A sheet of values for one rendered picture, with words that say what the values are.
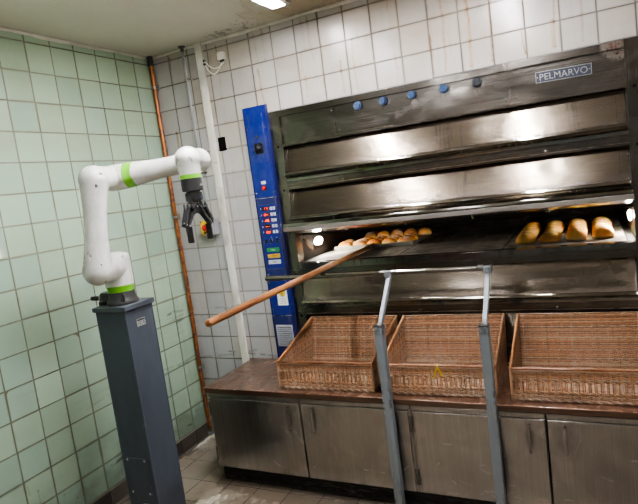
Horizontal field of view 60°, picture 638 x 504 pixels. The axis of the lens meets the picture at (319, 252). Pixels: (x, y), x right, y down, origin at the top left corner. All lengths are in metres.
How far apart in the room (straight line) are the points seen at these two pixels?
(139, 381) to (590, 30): 2.64
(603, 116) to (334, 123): 1.37
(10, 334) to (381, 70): 2.30
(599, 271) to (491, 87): 1.05
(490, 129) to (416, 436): 1.56
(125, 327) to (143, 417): 0.44
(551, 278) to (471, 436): 0.89
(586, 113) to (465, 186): 0.65
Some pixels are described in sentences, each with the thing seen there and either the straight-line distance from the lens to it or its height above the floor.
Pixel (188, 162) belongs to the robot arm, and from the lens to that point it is 2.44.
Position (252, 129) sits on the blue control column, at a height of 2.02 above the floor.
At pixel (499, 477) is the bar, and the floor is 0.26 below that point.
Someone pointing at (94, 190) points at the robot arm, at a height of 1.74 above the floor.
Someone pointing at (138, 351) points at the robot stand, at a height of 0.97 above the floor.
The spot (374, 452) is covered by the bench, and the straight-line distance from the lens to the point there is 2.95.
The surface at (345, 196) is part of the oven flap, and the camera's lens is 3.22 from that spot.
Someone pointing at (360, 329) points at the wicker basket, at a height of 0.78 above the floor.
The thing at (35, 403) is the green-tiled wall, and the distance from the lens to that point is 3.18.
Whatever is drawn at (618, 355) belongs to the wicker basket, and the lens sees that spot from 3.03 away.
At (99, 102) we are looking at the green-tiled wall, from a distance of 3.59.
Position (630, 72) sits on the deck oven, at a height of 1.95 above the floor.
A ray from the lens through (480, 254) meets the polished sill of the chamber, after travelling 3.03.
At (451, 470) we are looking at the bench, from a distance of 2.86.
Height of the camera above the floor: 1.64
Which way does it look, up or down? 7 degrees down
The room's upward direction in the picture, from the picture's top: 8 degrees counter-clockwise
